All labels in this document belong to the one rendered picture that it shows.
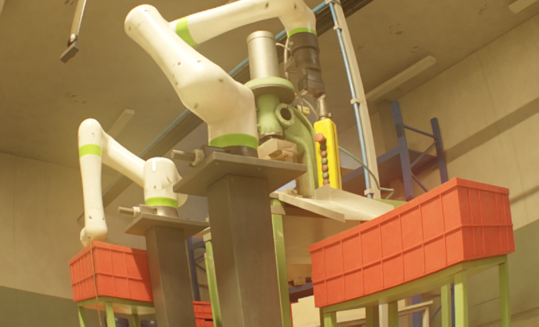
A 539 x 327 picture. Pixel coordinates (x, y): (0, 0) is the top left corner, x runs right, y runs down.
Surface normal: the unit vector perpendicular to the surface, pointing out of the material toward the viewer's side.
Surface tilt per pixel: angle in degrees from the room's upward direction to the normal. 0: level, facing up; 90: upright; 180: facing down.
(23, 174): 90
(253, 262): 90
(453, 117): 90
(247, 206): 90
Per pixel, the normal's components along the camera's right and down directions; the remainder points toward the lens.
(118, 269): 0.56, -0.37
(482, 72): -0.81, -0.16
